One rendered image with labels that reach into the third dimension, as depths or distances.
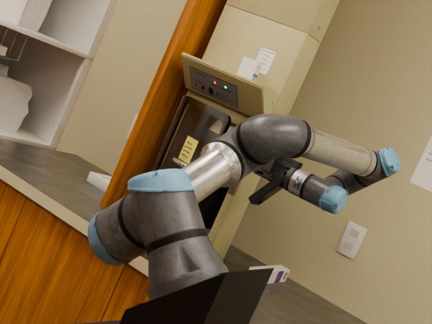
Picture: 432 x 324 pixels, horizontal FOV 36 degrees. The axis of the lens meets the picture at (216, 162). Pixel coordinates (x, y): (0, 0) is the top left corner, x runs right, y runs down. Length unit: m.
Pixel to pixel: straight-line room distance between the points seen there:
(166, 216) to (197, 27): 1.16
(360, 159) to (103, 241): 0.73
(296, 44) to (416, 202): 0.67
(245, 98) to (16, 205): 0.82
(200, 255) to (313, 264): 1.28
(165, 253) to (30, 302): 1.07
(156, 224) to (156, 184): 0.07
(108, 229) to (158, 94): 0.98
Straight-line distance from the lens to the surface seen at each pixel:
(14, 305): 2.25
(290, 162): 1.89
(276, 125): 1.56
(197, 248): 1.18
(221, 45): 2.21
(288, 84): 2.09
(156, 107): 2.22
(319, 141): 1.63
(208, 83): 2.12
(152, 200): 1.20
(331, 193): 1.80
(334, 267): 2.40
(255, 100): 2.02
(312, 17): 2.10
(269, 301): 2.02
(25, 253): 2.22
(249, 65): 2.05
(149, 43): 2.93
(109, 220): 1.30
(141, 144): 2.24
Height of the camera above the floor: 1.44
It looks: 5 degrees down
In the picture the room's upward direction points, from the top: 24 degrees clockwise
